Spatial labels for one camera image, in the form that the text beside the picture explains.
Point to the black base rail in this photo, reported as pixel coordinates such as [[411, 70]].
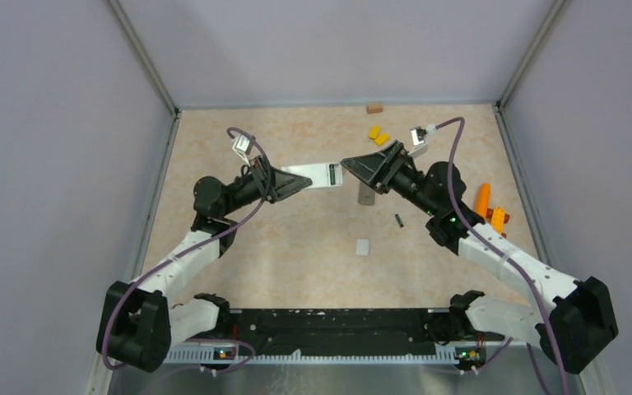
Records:
[[345, 332]]

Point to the green battery short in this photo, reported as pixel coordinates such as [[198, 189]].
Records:
[[399, 221]]

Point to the orange toy brick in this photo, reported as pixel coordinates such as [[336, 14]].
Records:
[[498, 218]]

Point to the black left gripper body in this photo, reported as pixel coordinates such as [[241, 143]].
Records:
[[260, 178]]

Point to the yellow block left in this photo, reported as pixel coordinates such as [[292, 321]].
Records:
[[374, 132]]

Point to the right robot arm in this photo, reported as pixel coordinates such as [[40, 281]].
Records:
[[572, 321]]

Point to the tan wooden block far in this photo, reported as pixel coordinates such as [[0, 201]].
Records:
[[374, 108]]

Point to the yellow block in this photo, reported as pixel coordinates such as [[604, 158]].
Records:
[[374, 132], [381, 139]]

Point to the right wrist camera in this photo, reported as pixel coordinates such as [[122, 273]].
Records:
[[420, 136]]

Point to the grey remote control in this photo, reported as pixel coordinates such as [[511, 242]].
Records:
[[366, 195]]

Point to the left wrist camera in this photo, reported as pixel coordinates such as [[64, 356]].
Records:
[[242, 146]]

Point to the orange toy carrot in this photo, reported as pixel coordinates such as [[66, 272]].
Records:
[[482, 204]]

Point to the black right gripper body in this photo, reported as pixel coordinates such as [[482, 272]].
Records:
[[407, 182]]

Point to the white remote control with buttons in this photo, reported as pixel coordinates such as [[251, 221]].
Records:
[[319, 174]]

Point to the green battery long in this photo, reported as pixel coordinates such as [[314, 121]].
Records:
[[332, 176]]

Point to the yellow block right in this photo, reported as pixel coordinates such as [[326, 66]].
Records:
[[381, 139]]

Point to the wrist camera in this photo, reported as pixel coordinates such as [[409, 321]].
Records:
[[420, 136], [242, 146]]

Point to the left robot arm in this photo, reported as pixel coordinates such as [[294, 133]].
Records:
[[140, 321]]

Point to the white remote battery cover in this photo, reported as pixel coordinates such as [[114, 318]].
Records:
[[362, 247]]

